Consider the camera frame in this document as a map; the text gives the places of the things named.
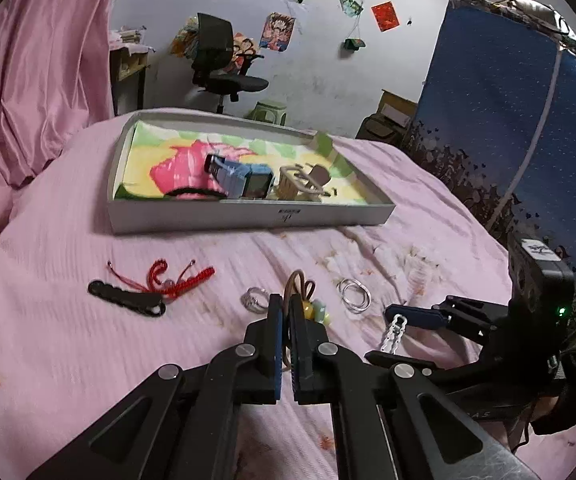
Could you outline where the green hanging wall pouch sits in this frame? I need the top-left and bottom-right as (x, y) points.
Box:
(342, 38), (366, 52)

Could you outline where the pink satin curtain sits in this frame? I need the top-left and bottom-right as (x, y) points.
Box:
(0, 0), (111, 232)

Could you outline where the pink floral bed sheet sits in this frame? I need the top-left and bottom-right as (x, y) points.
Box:
(0, 106), (576, 480)

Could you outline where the silver bangle set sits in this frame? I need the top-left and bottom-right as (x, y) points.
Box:
(337, 278), (372, 314)

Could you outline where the colourful bear drawing paper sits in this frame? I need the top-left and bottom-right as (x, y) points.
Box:
(111, 120), (369, 205)

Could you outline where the red braided bracelet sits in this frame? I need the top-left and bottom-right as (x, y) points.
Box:
(106, 258), (217, 302)

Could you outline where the black hair clip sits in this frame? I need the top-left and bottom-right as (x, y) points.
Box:
(87, 280), (166, 318)

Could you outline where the grey shallow box tray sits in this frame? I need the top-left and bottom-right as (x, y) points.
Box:
(107, 110), (394, 234)

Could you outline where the small silver ring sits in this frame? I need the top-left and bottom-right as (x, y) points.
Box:
(240, 286), (272, 316)

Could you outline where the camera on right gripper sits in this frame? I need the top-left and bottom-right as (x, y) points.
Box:
(507, 232), (576, 330)

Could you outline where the anime character poster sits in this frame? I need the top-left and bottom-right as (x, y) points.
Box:
(259, 12), (296, 52)

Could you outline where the wooden desk with clutter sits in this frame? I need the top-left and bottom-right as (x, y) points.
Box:
(109, 26), (154, 115)

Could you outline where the blue kids smartwatch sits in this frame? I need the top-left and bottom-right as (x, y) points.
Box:
(204, 154), (274, 200)

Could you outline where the blue starry fabric wardrobe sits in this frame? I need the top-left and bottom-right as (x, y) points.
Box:
(402, 0), (576, 340)

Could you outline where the cardboard box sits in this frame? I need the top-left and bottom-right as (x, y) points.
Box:
(377, 89), (417, 128)

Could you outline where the black office chair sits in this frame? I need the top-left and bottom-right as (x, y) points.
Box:
(192, 13), (268, 115)

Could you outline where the grey square hair claw clip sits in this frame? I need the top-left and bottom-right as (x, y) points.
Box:
(276, 165), (331, 200)

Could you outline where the black hair band in tray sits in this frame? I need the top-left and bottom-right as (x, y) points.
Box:
(164, 186), (227, 200)

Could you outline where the green plastic stool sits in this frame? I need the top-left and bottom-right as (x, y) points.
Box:
(247, 100), (287, 126)

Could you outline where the red square wall paper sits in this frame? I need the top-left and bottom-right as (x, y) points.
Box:
(372, 1), (400, 32)

